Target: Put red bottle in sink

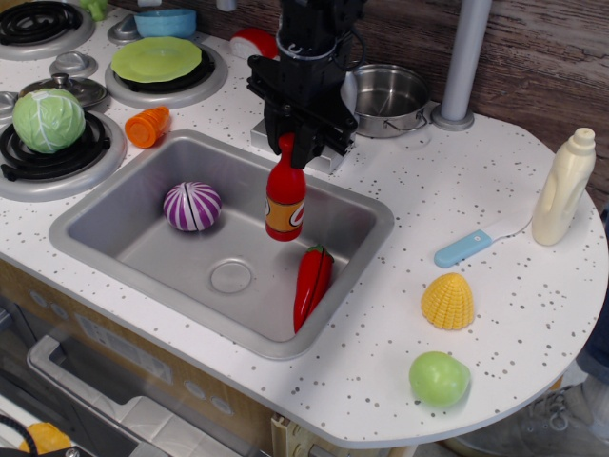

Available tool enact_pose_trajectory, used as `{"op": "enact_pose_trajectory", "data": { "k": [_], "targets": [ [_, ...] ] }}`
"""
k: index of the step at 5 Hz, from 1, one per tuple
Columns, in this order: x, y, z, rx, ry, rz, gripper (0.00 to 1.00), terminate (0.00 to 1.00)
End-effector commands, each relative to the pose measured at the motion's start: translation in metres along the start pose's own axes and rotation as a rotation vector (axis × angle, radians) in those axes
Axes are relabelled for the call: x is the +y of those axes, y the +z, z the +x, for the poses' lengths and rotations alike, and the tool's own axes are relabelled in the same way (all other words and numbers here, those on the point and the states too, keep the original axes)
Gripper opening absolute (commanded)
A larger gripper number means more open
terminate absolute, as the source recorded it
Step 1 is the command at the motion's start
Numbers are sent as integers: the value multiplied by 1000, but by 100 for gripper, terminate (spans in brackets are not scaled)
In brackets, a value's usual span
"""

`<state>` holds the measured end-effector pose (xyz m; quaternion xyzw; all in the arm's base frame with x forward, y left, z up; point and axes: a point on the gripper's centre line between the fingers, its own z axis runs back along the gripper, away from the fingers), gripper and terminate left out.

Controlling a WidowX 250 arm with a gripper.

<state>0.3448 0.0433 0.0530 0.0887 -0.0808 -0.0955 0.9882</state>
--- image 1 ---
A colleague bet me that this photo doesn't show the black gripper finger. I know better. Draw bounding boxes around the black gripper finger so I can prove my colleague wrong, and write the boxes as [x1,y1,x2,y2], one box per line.
[264,102,297,155]
[290,121,326,169]

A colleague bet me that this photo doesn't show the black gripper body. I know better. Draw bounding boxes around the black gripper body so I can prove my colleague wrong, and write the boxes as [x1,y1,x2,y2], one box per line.
[247,47,357,156]

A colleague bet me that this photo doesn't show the red toy ketchup bottle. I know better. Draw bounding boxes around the red toy ketchup bottle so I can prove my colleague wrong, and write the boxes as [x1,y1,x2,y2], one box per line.
[265,133,306,242]

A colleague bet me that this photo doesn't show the silver toy sink basin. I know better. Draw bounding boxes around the silver toy sink basin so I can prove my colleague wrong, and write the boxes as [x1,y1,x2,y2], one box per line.
[49,129,394,359]

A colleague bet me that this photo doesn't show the cream plastic toy bottle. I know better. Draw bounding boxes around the cream plastic toy bottle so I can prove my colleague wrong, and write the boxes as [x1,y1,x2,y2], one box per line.
[532,128,596,246]

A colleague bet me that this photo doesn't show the silver toy faucet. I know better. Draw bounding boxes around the silver toy faucet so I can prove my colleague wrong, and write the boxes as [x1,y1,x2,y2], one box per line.
[249,70,359,175]

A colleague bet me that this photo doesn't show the small steel pot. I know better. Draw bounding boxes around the small steel pot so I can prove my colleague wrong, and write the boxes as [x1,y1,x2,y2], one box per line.
[354,64,430,139]

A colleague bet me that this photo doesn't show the red white toy cheese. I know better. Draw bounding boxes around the red white toy cheese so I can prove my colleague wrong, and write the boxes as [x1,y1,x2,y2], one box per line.
[229,28,279,59]

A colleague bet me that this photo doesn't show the back right stove burner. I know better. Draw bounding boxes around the back right stove burner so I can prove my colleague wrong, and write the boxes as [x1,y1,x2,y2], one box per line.
[105,44,228,109]

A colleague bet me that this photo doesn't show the stove burner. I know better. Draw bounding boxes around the stove burner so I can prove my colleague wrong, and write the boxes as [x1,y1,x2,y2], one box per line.
[1,1,95,61]
[1,111,127,202]
[105,44,228,109]

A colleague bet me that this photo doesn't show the purple toy onion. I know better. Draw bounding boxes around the purple toy onion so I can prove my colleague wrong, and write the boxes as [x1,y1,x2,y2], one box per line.
[163,182,223,232]

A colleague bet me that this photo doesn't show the red toy chili pepper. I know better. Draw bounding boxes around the red toy chili pepper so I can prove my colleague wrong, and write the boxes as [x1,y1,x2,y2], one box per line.
[293,245,334,333]

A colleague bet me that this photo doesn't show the orange toy carrot piece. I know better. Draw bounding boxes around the orange toy carrot piece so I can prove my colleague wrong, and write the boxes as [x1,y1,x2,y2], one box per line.
[125,106,170,149]

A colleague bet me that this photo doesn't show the light green toy plate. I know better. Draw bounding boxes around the light green toy plate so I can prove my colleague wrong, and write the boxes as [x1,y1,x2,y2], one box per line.
[110,36,203,83]

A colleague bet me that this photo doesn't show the blue toy bowl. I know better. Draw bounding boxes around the blue toy bowl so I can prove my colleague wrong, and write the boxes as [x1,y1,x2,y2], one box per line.
[134,9,197,38]

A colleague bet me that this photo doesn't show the grey support pole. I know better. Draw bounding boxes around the grey support pole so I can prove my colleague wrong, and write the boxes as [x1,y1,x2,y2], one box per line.
[431,0,492,131]

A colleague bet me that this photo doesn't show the steel pot lid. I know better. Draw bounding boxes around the steel pot lid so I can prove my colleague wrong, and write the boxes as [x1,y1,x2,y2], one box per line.
[18,73,108,109]

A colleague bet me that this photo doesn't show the yellow toy corn piece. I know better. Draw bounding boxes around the yellow toy corn piece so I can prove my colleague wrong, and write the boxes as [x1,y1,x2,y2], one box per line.
[421,273,475,330]

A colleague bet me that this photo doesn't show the grey stove knob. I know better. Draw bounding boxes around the grey stove knob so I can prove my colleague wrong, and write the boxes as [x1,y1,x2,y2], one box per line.
[49,50,98,78]

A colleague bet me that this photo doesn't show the green toy vegetable top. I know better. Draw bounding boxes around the green toy vegetable top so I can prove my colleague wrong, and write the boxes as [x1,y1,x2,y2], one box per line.
[79,0,108,22]

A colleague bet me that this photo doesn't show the green toy cabbage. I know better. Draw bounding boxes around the green toy cabbage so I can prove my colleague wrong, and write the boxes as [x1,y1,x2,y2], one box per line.
[12,89,86,154]

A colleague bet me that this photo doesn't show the front left stove burner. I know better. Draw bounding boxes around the front left stove burner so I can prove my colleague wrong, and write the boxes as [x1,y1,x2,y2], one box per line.
[1,111,127,202]

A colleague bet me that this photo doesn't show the back left stove burner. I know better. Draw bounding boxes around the back left stove burner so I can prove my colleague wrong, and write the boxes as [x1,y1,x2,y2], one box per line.
[1,1,95,61]

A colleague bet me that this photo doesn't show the green toy apple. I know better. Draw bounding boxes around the green toy apple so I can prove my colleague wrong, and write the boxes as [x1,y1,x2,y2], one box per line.
[408,351,471,407]

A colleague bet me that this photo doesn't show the grey sneaker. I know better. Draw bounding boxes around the grey sneaker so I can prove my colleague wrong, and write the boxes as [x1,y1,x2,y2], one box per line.
[446,384,608,456]

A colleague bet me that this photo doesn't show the yellow toy in oven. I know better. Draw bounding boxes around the yellow toy in oven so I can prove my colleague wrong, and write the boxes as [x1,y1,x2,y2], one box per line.
[26,423,72,456]

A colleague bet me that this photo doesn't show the blue handled toy knife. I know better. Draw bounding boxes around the blue handled toy knife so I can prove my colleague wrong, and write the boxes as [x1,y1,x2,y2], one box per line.
[433,209,532,268]

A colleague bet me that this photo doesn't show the grey oven door handle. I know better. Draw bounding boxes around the grey oven door handle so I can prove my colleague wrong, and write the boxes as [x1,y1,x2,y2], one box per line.
[27,333,153,447]

